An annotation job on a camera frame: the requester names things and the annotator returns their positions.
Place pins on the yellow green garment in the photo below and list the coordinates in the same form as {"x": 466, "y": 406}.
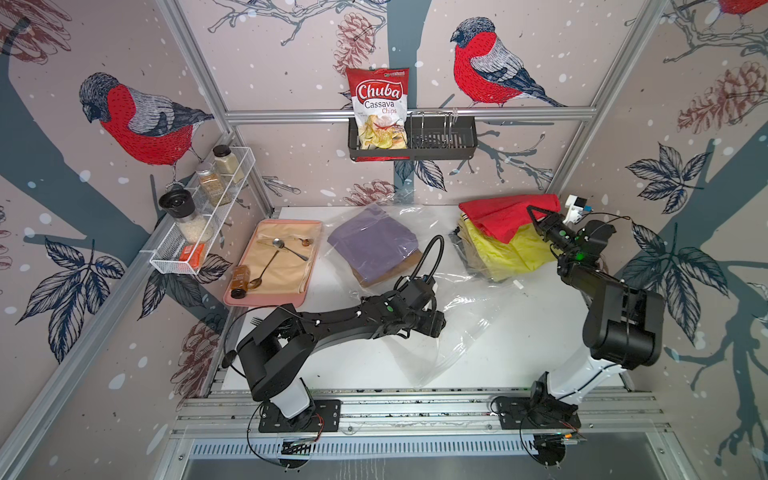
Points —
{"x": 498, "y": 261}

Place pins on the purple folded garment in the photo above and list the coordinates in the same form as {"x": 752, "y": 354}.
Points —
{"x": 372, "y": 242}

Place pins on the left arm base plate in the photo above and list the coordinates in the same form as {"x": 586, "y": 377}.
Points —
{"x": 321, "y": 416}

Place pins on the brown spoon on tray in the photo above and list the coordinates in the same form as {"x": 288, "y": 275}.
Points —
{"x": 256, "y": 283}

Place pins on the amber bottle on tray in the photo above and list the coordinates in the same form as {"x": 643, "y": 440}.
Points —
{"x": 240, "y": 281}

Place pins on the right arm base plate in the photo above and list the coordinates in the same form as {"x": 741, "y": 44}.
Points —
{"x": 525, "y": 413}

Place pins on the black trousers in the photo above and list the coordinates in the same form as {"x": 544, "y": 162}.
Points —
{"x": 457, "y": 243}

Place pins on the clear plastic vacuum bag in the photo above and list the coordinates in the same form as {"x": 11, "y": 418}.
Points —
{"x": 471, "y": 303}

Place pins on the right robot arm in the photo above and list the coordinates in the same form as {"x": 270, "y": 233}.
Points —
{"x": 623, "y": 326}

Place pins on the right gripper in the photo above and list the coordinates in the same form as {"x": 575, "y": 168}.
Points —
{"x": 546, "y": 226}

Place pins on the black wire basket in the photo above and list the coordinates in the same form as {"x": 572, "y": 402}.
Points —
{"x": 446, "y": 137}

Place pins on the small orange box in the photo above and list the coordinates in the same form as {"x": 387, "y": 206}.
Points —
{"x": 192, "y": 255}

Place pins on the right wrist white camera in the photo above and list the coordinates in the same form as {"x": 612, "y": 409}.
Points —
{"x": 576, "y": 209}

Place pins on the pink tray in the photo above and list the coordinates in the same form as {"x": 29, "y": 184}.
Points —
{"x": 268, "y": 300}

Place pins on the black lid spice jar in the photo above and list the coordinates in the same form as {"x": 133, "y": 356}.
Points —
{"x": 180, "y": 205}

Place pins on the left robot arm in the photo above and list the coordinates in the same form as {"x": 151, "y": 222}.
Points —
{"x": 273, "y": 352}

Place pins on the white wire shelf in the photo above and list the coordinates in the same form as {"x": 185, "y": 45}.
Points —
{"x": 165, "y": 256}

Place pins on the red garment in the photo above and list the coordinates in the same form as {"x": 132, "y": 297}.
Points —
{"x": 501, "y": 217}

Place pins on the spice jar rear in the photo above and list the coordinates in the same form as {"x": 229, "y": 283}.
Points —
{"x": 227, "y": 163}

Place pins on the Chuba cassava chips bag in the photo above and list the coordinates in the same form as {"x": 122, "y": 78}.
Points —
{"x": 379, "y": 101}

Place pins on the black plastic spoon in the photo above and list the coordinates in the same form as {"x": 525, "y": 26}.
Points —
{"x": 228, "y": 359}

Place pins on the brown folded garment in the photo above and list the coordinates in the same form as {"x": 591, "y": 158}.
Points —
{"x": 403, "y": 267}

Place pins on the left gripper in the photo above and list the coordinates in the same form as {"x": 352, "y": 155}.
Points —
{"x": 435, "y": 323}

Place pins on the tan cloth on tray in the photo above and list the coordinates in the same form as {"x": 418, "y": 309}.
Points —
{"x": 287, "y": 274}

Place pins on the metal spoon on tray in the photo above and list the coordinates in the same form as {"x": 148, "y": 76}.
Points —
{"x": 292, "y": 247}

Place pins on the spice jar middle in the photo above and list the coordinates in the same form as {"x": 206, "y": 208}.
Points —
{"x": 212, "y": 185}

